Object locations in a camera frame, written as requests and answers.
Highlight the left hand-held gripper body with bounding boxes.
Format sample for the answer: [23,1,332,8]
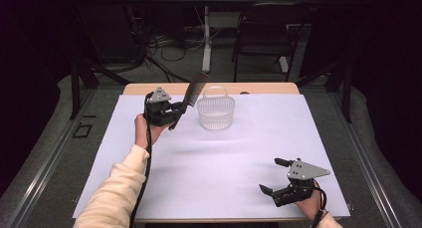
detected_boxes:
[143,87,179,127]

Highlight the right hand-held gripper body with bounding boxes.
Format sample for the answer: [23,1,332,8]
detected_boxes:
[270,158,331,208]

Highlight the dark brown comb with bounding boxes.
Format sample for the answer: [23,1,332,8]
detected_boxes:
[168,72,211,131]

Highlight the white slotted plastic basket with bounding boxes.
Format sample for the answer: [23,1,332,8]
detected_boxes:
[196,85,236,131]

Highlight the person's right hand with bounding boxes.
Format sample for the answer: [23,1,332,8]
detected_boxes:
[294,187,325,221]

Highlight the person's left hand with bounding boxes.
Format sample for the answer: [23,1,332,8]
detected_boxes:
[133,114,167,150]

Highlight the white table cover sheet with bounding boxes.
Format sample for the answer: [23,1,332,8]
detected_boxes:
[72,94,351,220]

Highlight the black chair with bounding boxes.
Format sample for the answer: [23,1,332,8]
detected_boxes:
[231,2,306,84]

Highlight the white-legged wooden desk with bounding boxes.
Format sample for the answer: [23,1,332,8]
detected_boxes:
[182,0,325,75]

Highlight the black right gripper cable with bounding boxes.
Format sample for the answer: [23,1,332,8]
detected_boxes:
[310,178,328,228]

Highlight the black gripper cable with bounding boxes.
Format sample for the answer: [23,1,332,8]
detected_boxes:
[128,92,156,228]
[310,178,328,228]

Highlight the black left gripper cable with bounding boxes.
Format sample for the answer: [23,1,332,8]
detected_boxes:
[128,92,156,228]

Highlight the bundle of floor cables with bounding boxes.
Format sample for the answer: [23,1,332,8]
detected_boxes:
[127,5,205,84]

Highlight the aluminium floor rail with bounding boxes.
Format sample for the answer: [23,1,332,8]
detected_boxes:
[331,88,404,228]
[6,88,98,228]

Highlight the black metal frame stand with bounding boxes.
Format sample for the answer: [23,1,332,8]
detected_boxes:
[296,59,353,124]
[69,59,132,120]

